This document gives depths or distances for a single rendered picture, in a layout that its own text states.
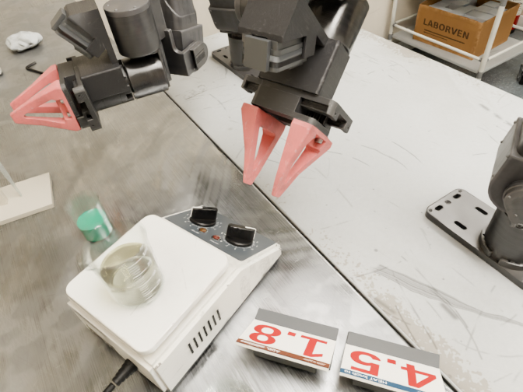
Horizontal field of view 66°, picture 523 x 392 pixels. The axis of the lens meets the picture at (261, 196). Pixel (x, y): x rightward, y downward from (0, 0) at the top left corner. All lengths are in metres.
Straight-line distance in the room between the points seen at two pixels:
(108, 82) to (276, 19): 0.31
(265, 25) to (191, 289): 0.24
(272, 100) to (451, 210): 0.30
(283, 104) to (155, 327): 0.23
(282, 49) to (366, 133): 0.39
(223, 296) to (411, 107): 0.49
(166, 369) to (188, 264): 0.10
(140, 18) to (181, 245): 0.29
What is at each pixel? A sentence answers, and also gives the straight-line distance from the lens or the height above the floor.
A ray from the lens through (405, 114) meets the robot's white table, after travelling 0.74.
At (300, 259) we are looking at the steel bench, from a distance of 0.50.
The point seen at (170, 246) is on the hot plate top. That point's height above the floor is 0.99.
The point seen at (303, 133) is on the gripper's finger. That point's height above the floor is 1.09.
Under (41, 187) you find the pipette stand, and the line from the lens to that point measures 0.71.
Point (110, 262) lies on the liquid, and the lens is 0.39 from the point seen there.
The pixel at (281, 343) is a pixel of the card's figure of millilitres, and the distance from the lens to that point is 0.42.
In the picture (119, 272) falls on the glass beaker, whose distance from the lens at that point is 0.35.
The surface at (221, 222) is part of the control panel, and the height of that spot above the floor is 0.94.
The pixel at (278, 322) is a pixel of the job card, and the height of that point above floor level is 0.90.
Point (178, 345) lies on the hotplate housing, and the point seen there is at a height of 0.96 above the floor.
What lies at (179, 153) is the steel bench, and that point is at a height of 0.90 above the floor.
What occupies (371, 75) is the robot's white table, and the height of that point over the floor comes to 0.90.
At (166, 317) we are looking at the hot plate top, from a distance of 0.38.
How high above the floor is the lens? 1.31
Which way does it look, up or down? 45 degrees down
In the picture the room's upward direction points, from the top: 7 degrees counter-clockwise
